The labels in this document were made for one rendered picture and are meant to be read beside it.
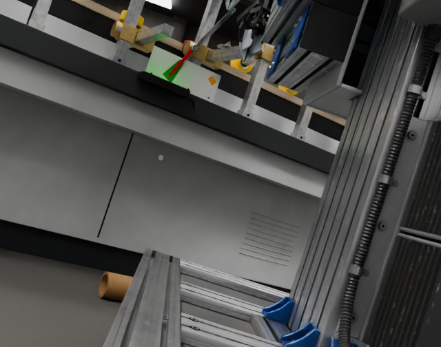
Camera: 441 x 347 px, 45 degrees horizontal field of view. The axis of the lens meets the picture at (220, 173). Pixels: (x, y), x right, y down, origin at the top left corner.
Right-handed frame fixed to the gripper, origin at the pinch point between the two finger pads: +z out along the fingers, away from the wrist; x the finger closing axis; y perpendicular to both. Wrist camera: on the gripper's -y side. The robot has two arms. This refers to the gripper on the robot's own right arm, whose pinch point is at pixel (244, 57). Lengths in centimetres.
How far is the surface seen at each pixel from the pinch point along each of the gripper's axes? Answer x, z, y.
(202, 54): -3.3, -1.4, -23.8
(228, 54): -1.6, -0.9, -7.8
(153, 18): 227, -240, -884
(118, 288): -11, 78, -10
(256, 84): 20.6, -0.2, -24.6
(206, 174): 24, 36, -46
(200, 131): 6.1, 22.7, -26.4
